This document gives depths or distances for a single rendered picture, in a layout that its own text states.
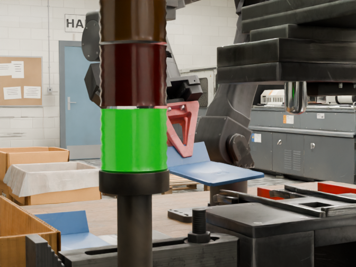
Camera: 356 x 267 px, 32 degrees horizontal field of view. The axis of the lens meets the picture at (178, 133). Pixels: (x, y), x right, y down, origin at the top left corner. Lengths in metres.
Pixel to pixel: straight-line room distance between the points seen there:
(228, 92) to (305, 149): 7.24
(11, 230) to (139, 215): 0.42
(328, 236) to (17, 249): 0.28
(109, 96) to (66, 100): 11.30
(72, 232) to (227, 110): 0.34
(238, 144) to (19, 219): 0.40
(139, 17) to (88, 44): 0.55
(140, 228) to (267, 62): 0.24
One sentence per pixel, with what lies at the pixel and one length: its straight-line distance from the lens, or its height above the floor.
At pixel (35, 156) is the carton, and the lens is 4.64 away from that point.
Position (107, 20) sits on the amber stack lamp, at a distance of 0.34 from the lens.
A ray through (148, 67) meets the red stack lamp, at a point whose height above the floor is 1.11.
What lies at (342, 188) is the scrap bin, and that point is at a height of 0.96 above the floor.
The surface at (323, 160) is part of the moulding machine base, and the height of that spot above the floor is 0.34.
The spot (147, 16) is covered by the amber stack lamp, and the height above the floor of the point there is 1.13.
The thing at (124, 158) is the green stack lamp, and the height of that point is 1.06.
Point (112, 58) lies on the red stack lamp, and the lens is 0.34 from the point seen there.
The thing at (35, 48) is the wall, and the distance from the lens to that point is 11.58.
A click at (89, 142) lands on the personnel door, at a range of 11.78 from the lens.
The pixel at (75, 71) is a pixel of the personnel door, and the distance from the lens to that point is 11.69.
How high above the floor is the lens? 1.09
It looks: 3 degrees down
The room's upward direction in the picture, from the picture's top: straight up
